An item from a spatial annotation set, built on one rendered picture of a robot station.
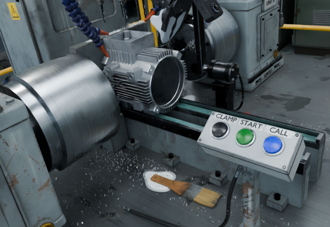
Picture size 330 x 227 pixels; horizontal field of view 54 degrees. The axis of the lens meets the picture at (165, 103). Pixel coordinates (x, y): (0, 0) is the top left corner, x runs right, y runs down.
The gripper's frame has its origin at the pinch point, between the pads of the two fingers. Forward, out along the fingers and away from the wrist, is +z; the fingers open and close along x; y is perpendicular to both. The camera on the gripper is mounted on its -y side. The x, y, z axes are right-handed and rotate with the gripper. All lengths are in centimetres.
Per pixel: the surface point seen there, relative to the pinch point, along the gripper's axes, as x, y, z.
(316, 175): -9.0, -47.4, 11.9
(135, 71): 2.8, 4.6, 13.1
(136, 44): -3.3, 11.0, 10.6
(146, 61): -2.2, 5.5, 12.1
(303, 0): -315, 36, 84
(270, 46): -67, -10, 21
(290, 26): -234, 18, 81
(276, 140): 16.4, -34.8, -9.7
